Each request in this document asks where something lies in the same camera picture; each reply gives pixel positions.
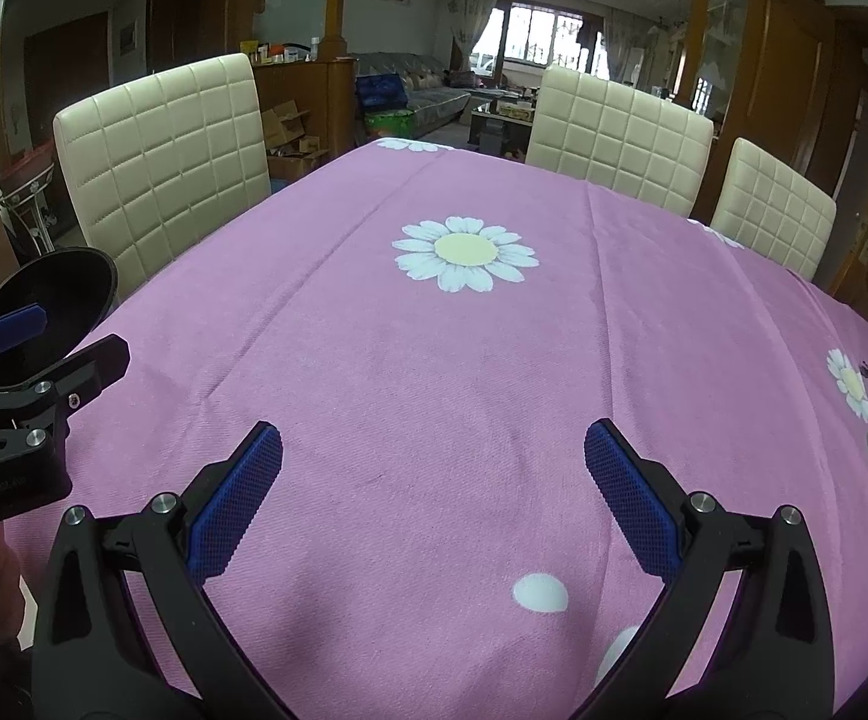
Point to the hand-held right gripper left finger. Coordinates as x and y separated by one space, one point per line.
235 495

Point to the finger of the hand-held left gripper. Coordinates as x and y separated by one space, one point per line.
96 367
10 330

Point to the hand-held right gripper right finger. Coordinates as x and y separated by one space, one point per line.
629 495

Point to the pink flowered tablecloth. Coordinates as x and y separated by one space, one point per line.
404 390

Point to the cream quilted leather chair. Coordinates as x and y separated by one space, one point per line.
775 210
164 165
621 135

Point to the open cardboard box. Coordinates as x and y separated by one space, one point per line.
288 135

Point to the wooden cabinet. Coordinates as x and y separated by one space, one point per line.
329 97

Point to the green box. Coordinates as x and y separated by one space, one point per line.
389 125

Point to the dark coffee table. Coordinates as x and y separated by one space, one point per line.
501 127

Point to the blue box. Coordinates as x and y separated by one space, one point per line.
381 92

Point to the grey sofa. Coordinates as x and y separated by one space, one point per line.
426 97

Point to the wooden pillar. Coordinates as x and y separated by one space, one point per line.
700 30
336 0

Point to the patterned curtain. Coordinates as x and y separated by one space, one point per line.
468 22
621 45

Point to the barred window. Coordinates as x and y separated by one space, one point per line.
539 37

